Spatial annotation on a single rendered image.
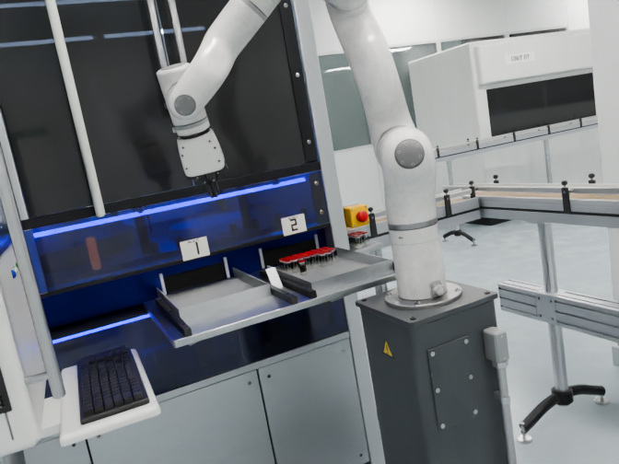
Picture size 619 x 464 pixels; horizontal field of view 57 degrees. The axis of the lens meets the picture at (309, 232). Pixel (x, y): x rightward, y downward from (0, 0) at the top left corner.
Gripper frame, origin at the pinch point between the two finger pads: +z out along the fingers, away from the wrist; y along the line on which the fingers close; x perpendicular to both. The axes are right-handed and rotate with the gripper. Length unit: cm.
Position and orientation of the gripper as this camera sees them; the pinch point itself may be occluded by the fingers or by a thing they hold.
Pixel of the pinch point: (213, 189)
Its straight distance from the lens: 148.9
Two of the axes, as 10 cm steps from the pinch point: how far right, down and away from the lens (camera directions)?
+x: -0.7, -4.4, 9.0
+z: 2.2, 8.7, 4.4
